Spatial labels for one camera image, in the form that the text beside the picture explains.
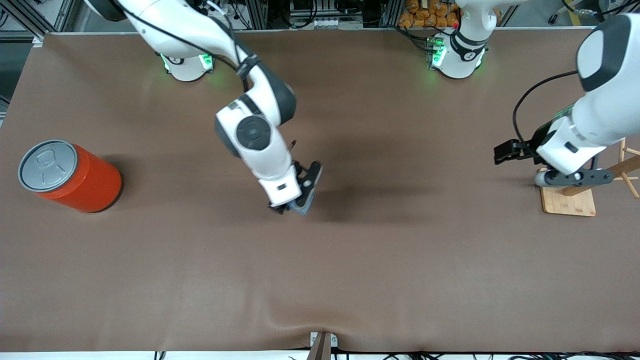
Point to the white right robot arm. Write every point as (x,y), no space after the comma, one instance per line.
(255,132)

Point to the metal table clamp bracket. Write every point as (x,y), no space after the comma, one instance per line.
(315,340)

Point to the wooden cup rack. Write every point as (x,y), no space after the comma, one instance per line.
(570,205)

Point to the white connector block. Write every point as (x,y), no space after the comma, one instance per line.
(327,22)

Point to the brown table mat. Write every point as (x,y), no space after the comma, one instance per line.
(320,250)

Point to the brown camera stand post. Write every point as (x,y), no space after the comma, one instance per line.
(320,350)

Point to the white power strip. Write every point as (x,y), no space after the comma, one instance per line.
(220,12)

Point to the aluminium frame profile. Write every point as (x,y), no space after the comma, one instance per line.
(30,17)

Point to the orange can with silver lid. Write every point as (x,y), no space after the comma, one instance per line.
(75,177)

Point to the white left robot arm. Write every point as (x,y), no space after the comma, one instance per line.
(610,115)

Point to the light blue cup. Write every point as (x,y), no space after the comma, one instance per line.
(305,204)

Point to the bag of orange snacks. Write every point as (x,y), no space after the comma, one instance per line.
(430,15)

